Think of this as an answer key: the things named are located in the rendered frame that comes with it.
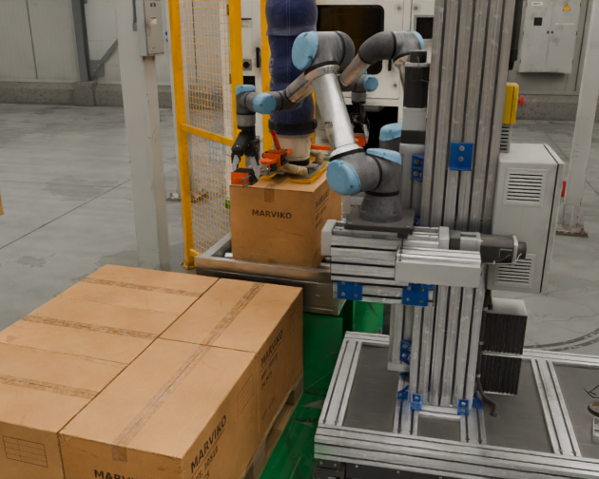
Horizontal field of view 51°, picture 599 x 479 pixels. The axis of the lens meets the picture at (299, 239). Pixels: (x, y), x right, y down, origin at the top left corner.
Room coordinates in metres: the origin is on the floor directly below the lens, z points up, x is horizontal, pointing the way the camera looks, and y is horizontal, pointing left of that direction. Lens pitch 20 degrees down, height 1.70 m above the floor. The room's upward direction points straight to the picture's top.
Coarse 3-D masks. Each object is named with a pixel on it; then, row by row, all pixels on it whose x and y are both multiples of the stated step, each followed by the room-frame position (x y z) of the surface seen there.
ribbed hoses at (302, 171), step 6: (312, 150) 3.18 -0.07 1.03; (318, 150) 3.18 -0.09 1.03; (312, 156) 3.19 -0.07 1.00; (318, 156) 3.14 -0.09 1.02; (318, 162) 3.12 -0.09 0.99; (282, 168) 2.86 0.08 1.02; (288, 168) 2.84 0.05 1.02; (294, 168) 2.84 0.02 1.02; (300, 168) 2.84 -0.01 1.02; (306, 168) 2.88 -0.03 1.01; (300, 174) 2.85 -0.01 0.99; (306, 174) 2.88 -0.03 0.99
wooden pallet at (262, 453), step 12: (300, 372) 2.54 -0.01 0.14; (300, 384) 2.54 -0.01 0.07; (288, 396) 2.36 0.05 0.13; (300, 396) 2.54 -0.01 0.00; (288, 408) 2.43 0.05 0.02; (276, 420) 2.33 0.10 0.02; (288, 420) 2.36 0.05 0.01; (276, 432) 2.25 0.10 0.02; (264, 444) 2.06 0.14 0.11; (276, 444) 2.19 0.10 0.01; (252, 456) 1.94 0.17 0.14; (264, 456) 2.06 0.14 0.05; (252, 468) 1.94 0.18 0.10
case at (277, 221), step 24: (240, 192) 2.81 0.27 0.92; (264, 192) 2.78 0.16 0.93; (288, 192) 2.74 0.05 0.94; (312, 192) 2.71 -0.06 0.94; (336, 192) 3.15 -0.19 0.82; (240, 216) 2.81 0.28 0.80; (264, 216) 2.78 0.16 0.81; (288, 216) 2.75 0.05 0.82; (312, 216) 2.71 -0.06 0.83; (336, 216) 3.16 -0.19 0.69; (240, 240) 2.81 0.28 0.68; (264, 240) 2.78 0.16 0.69; (288, 240) 2.75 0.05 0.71; (312, 240) 2.71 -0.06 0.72; (288, 264) 2.75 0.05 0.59; (312, 264) 2.72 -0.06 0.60
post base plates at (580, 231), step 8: (192, 176) 5.95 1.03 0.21; (192, 184) 5.95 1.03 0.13; (176, 192) 5.99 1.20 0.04; (200, 192) 5.93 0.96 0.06; (168, 200) 5.83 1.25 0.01; (176, 200) 5.81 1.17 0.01; (192, 200) 5.76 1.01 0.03; (200, 200) 5.85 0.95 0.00; (560, 208) 5.00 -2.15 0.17; (560, 216) 5.00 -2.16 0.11; (560, 224) 4.99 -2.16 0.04; (584, 224) 5.00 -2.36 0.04; (560, 232) 4.84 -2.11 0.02; (568, 232) 4.82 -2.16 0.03; (576, 232) 4.81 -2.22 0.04; (584, 232) 4.80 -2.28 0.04
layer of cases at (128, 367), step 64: (64, 320) 2.26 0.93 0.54; (128, 320) 2.26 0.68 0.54; (192, 320) 2.26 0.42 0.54; (256, 320) 2.26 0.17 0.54; (0, 384) 1.80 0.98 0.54; (64, 384) 1.80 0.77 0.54; (128, 384) 1.80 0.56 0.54; (192, 384) 1.80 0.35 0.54; (256, 384) 1.99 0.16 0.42; (0, 448) 1.61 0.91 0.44; (64, 448) 1.54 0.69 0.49; (128, 448) 1.48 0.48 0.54; (192, 448) 1.50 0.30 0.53; (256, 448) 1.98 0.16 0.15
